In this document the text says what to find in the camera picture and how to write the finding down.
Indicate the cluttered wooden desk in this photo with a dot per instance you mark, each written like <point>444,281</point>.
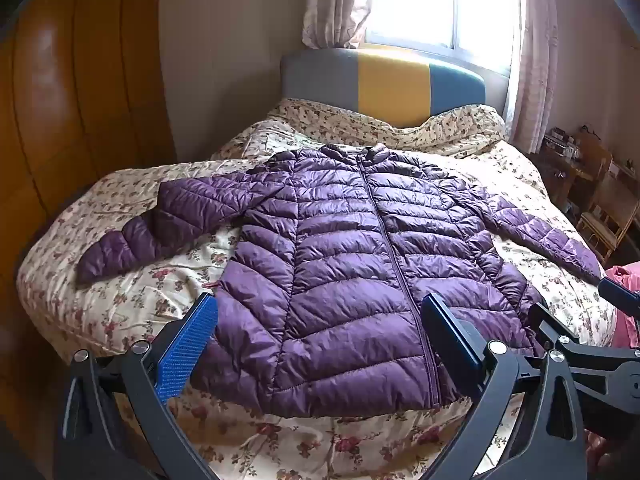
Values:
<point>570,160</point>

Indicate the window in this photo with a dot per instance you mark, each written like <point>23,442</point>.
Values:
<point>450,5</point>

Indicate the floral quilt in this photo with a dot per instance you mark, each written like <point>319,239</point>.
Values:
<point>150,300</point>

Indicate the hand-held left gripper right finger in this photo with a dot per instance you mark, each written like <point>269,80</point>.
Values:
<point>450,342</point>

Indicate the purple quilted down jacket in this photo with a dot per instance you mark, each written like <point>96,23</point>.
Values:
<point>340,270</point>

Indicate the grey yellow blue headboard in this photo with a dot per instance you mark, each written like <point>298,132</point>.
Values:
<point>390,82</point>

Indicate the wooden chair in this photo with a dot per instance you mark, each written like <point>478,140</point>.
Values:
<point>607,200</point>

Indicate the wooden wardrobe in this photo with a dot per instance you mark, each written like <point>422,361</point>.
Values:
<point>75,110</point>

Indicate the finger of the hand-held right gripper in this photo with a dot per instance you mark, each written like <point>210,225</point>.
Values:
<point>622,297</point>
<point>605,365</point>

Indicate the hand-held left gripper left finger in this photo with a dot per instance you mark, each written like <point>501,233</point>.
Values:
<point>187,347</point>

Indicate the person's pink clothing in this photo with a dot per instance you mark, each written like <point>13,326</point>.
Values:
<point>625,274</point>

